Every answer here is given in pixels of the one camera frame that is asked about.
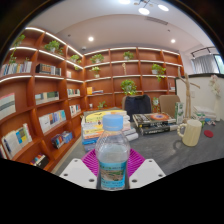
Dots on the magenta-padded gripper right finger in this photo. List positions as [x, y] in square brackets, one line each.
[146, 171]

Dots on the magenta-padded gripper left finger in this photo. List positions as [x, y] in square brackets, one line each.
[78, 171]

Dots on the clear blue-capped water bottle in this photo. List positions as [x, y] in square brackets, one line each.
[112, 156]

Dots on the stack of colourful books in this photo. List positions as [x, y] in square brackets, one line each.
[91, 128]

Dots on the stack of dark books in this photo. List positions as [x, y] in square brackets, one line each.
[153, 120]

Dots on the cream ribbed mug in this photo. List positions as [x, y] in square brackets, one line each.
[191, 133]

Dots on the green and white carton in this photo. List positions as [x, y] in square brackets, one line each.
[179, 113]

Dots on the chair with dark jacket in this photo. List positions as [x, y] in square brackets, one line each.
[137, 105]

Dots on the wooden shelf unit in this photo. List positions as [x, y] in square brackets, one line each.
[46, 96]

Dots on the stack of white packs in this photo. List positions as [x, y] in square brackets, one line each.
[204, 111]

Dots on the white partition with dark top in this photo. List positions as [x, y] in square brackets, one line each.
[203, 90]

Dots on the grey curtain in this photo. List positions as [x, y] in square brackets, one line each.
[204, 64]

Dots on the window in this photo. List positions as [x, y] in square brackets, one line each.
[220, 63]

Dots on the recessed ceiling spotlights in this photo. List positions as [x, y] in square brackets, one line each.
[90, 39]

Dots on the ceiling air vent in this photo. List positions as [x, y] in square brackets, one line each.
[156, 20]

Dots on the branched ceiling lamp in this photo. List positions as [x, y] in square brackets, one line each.
[144, 11]

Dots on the white wall socket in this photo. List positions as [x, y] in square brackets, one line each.
[192, 93]

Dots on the black ceiling track rail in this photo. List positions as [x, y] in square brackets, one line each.
[203, 50]

